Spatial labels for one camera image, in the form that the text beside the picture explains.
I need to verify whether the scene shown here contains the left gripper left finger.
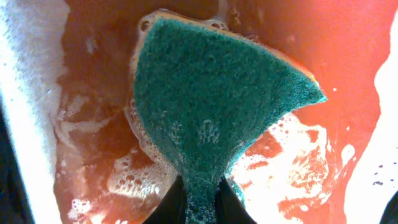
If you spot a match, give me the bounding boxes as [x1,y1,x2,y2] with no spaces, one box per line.
[142,176,187,224]

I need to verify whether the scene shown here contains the green yellow sponge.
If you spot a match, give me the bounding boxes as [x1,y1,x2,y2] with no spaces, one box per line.
[131,9,326,223]

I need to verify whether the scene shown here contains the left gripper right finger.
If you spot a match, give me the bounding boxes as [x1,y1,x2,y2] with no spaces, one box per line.
[215,177,256,224]

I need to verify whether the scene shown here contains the rectangular tray with red water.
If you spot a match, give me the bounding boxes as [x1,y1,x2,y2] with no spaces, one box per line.
[1,1,397,223]

